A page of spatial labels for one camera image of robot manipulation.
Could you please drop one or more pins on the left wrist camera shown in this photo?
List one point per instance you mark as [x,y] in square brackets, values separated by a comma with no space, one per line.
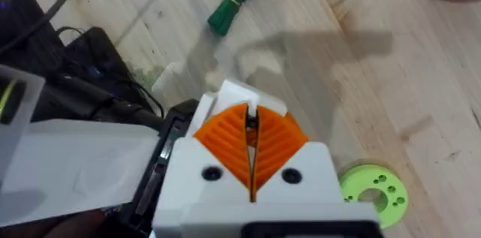
[94,56]

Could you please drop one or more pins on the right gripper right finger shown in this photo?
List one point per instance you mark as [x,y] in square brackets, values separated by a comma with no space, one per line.
[289,155]

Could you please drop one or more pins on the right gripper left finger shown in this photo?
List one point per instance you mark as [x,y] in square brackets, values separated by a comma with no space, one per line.
[210,155]

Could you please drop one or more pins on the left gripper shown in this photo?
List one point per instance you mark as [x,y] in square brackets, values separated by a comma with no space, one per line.
[176,125]

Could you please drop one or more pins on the pale upright wrist plate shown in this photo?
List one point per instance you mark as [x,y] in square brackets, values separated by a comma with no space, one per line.
[22,125]

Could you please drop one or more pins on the green disc with holes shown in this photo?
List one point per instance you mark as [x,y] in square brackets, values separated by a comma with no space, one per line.
[391,189]

